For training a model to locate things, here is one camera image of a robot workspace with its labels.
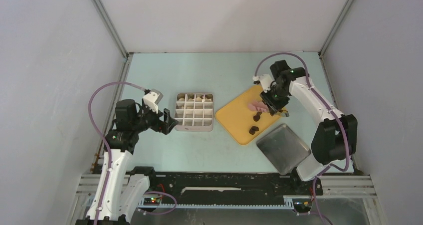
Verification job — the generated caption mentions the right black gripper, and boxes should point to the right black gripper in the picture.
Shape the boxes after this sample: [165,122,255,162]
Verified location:
[260,84,290,116]

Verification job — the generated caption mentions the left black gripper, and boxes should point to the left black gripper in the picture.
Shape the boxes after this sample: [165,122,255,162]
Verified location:
[132,102,178,134]

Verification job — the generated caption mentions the pink handled metal tongs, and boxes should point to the pink handled metal tongs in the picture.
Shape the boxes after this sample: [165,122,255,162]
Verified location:
[247,101,269,113]

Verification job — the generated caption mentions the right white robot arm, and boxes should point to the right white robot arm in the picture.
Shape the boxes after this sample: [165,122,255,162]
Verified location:
[253,60,358,194]

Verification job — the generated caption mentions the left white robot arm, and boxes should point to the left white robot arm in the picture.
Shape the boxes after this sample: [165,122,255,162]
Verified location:
[76,99,178,225]

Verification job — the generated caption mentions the white compartment chocolate box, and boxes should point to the white compartment chocolate box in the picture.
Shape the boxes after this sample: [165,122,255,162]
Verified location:
[174,93,214,132]

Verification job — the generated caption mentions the silver metal box lid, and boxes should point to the silver metal box lid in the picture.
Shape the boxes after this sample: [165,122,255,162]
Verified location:
[256,124,311,175]

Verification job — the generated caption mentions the yellow plastic tray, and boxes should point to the yellow plastic tray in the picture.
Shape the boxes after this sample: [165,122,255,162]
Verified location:
[215,85,282,146]

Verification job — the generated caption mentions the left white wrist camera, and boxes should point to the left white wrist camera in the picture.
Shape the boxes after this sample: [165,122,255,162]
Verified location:
[142,89,163,114]

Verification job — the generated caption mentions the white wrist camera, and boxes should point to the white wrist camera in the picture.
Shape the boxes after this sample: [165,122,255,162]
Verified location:
[252,74,274,93]
[142,89,163,114]

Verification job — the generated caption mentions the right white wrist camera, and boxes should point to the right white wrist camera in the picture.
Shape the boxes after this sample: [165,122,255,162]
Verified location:
[252,74,274,93]

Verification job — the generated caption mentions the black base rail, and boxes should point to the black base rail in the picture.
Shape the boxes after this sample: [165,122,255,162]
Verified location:
[129,165,324,208]

